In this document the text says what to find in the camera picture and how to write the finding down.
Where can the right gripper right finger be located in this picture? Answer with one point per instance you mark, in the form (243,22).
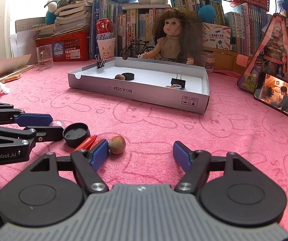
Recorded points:
(197,166)

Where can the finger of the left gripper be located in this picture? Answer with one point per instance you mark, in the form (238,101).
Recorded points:
(46,133)
(31,119)

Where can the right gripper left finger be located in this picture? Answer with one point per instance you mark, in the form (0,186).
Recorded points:
(85,164)

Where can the brown hazelnut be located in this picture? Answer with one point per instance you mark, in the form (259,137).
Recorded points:
(117,145)

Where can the blue bear hair clip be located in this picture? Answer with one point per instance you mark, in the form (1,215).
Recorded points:
(175,86)

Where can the black binder clip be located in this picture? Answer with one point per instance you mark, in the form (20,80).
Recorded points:
(178,81)
(100,62)

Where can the black round cap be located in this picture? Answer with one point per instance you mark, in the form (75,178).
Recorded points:
(128,76)

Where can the clear plastic dome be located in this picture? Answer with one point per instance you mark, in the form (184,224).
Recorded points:
(57,123)

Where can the red plastic clip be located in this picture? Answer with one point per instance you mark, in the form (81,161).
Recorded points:
(88,143)

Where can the black open round lid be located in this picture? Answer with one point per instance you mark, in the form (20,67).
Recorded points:
(74,134)

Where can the clear acrylic block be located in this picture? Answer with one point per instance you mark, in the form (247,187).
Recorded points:
(44,57)

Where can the white cardboard box tray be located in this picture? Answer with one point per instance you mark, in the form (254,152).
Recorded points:
(149,85)

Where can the red plastic crate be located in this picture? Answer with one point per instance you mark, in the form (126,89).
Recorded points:
(72,46)

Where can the black binder clip on tray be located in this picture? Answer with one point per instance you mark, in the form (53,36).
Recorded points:
(100,62)

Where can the brown nut in tray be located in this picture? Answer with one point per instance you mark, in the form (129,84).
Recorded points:
(120,77)

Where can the blue white plush left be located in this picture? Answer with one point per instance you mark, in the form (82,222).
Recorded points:
(50,15)

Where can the small brown jar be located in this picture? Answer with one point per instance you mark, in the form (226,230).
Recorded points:
(208,60)

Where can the white cat paper cup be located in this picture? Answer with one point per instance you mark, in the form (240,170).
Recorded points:
(106,48)

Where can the smartphone playing video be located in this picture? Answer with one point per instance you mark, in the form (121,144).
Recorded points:
(272,91)

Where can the stack of grey books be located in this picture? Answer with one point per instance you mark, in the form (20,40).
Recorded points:
(71,15)

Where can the red beer can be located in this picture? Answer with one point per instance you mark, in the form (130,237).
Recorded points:
(104,29)

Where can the black miniature bicycle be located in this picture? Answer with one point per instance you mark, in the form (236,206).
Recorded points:
(135,49)

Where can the brown haired doll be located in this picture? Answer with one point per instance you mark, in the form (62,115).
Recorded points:
(178,36)

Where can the label printer box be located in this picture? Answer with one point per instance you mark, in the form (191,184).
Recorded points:
(216,36)

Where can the pink triangular toy house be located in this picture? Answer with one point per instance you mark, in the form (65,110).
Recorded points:
(271,56)

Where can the row of upright books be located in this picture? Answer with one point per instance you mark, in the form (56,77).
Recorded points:
(130,22)

